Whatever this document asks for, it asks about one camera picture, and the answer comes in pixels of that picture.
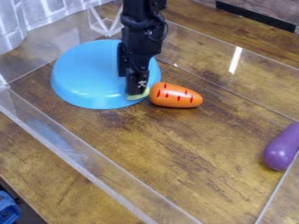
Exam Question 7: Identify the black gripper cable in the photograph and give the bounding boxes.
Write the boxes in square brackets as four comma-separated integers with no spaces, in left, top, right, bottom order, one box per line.
[149,14,171,42]

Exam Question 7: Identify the orange toy carrot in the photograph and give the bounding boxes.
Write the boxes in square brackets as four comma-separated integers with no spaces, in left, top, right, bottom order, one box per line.
[126,81,205,109]

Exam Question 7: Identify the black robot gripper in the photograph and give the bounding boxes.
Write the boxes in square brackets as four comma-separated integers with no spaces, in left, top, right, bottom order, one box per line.
[117,25,166,96]

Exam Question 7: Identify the blue object at corner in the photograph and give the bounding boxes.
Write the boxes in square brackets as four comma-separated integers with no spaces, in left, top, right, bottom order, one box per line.
[0,191,22,224]

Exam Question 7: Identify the white curtain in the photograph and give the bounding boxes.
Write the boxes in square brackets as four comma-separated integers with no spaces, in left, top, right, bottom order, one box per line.
[0,0,113,55]

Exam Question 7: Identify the purple toy eggplant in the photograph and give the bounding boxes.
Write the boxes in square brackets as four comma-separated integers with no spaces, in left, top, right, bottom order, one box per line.
[263,122,299,171]

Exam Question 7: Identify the blue upturned bowl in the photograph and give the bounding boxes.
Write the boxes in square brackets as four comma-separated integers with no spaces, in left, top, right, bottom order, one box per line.
[51,39,163,110]

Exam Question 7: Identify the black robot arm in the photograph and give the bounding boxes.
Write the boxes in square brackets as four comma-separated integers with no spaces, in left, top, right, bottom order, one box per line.
[117,0,169,99]

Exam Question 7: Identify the clear acrylic enclosure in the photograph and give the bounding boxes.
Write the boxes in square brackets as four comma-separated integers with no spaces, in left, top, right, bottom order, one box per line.
[0,0,299,224]

